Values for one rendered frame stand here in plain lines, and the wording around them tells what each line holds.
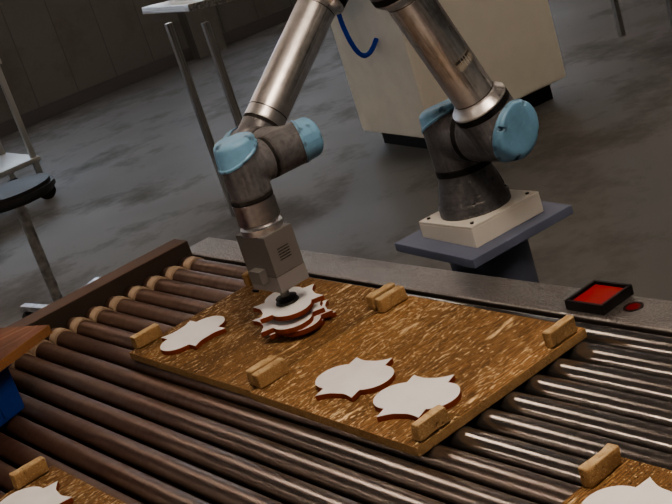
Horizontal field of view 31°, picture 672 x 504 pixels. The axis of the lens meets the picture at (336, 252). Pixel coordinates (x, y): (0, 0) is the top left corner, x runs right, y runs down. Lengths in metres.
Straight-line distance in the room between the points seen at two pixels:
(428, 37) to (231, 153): 0.46
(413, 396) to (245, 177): 0.51
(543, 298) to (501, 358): 0.24
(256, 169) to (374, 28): 4.31
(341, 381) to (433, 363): 0.14
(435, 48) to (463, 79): 0.08
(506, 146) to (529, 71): 4.25
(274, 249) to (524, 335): 0.46
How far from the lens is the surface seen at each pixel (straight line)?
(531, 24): 6.57
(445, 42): 2.28
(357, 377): 1.87
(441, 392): 1.75
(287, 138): 2.08
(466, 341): 1.90
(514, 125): 2.34
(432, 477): 1.61
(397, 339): 1.98
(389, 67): 6.33
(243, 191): 2.04
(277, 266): 2.07
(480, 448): 1.66
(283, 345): 2.10
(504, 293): 2.09
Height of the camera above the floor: 1.73
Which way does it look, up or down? 19 degrees down
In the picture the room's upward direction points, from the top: 18 degrees counter-clockwise
